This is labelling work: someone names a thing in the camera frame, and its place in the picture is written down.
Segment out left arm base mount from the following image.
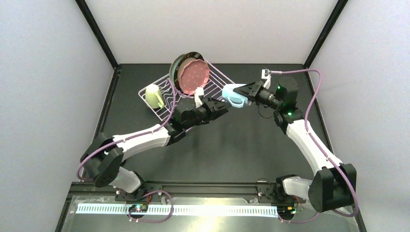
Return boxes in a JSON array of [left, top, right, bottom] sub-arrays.
[[115, 182, 163, 219]]

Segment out black left frame post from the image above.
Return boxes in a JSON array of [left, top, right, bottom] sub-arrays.
[[75, 0, 118, 70]]

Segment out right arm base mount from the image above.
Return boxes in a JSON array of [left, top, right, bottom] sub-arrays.
[[255, 178, 305, 220]]

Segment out white wire dish rack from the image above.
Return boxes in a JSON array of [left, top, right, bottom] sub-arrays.
[[138, 59, 238, 124]]

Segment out white slotted cable duct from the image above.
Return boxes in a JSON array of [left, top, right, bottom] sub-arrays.
[[75, 203, 278, 218]]

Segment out mint green flower plate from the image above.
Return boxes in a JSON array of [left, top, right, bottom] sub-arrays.
[[169, 54, 185, 87]]

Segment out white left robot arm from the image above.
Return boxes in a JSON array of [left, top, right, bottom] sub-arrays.
[[80, 98, 231, 195]]

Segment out black right frame post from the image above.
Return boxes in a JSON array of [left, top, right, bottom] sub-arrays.
[[303, 0, 349, 68]]

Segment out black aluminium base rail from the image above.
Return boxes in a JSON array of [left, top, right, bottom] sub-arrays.
[[56, 179, 366, 232]]

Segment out blue ceramic mug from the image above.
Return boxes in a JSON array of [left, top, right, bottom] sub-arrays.
[[222, 84, 248, 108]]

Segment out black frame post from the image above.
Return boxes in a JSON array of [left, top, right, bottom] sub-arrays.
[[75, 0, 118, 70], [303, 0, 349, 68]]

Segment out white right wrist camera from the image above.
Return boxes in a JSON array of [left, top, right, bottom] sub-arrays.
[[261, 69, 271, 89]]

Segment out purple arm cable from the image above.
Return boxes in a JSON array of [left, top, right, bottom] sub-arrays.
[[76, 76, 201, 223], [270, 69, 359, 224]]

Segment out pink polka dot plate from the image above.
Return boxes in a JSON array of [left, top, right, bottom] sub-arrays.
[[177, 58, 210, 95]]

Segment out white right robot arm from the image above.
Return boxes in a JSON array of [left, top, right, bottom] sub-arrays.
[[233, 77, 358, 217]]

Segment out green ceramic mug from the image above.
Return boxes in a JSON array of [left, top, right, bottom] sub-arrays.
[[145, 84, 165, 109]]

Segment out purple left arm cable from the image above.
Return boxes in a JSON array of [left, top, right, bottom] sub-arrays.
[[76, 76, 201, 223]]

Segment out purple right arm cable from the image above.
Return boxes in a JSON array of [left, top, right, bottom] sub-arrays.
[[270, 69, 359, 224]]

